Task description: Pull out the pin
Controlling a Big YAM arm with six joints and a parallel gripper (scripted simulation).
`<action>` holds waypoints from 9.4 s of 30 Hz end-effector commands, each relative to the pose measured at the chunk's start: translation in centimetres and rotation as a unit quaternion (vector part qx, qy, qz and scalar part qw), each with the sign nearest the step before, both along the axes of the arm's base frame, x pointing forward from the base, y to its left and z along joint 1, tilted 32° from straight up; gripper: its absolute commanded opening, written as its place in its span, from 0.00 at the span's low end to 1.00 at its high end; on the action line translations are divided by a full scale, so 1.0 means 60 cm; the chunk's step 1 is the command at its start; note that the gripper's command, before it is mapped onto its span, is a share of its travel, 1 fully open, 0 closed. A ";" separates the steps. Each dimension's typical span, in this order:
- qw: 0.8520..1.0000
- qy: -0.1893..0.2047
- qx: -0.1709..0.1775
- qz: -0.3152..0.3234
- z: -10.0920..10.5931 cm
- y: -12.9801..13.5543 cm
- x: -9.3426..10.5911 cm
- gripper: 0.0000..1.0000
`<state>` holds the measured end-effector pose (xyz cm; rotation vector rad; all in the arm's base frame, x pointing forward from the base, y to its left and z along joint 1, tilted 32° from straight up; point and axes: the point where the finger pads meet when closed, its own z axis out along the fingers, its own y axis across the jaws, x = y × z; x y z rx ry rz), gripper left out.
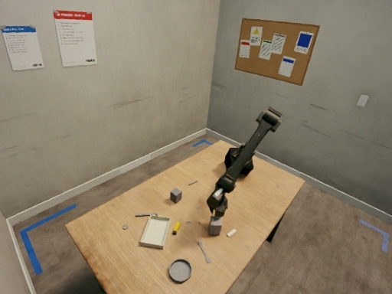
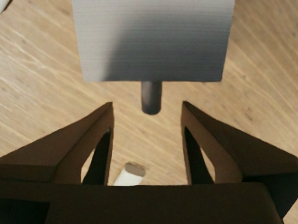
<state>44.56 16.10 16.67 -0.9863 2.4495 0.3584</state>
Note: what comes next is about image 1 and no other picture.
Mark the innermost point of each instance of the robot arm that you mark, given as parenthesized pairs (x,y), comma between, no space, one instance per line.
(245,152)

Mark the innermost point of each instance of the beige open shallow tray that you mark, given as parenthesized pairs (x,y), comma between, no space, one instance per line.
(156,231)

